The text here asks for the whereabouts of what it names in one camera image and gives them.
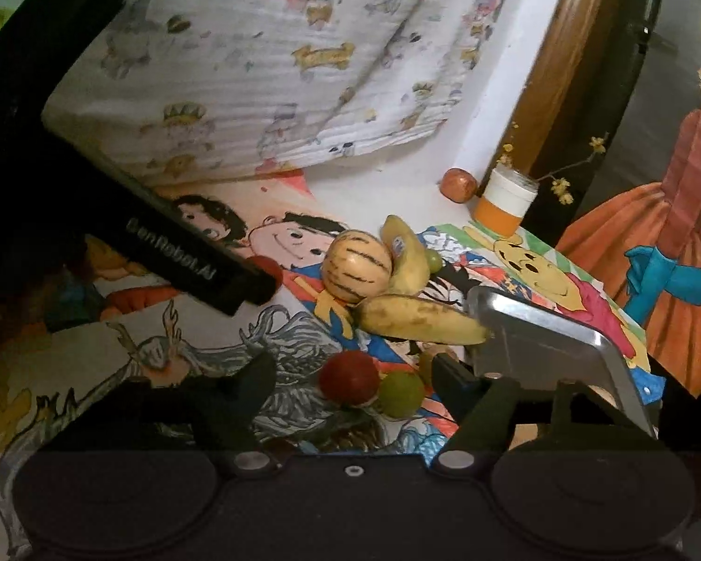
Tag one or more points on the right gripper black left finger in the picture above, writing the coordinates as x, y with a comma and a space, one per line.
200, 426

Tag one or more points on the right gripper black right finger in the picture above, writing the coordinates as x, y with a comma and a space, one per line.
488, 412

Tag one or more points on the spotted banana front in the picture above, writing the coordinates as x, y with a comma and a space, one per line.
419, 320

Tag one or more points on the red cherry tomato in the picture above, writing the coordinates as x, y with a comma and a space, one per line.
349, 378
269, 267

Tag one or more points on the stickered banana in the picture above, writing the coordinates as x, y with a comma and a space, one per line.
410, 268

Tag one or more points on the metal baking tray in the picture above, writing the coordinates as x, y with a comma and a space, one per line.
539, 347

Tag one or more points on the green cherry tomato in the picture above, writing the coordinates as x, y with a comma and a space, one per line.
401, 394

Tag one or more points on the winnie the pooh drawing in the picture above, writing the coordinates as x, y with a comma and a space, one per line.
512, 265

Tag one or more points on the silver-haired anime poster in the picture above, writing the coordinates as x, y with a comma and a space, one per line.
48, 381

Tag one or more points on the striped pepino melon by bananas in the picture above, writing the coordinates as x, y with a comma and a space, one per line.
356, 266

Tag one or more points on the two boys cartoon poster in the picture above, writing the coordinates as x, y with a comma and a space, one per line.
146, 246

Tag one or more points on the white orange jar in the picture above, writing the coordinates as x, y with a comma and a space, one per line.
506, 199

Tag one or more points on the dried yellow flower sprig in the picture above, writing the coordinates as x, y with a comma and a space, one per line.
560, 186

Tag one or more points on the white cartoon-print cloth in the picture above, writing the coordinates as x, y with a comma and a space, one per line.
190, 90

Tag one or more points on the girl orange dress poster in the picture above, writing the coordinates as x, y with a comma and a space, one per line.
639, 229

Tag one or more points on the brown wooden door frame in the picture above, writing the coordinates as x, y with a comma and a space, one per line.
573, 28

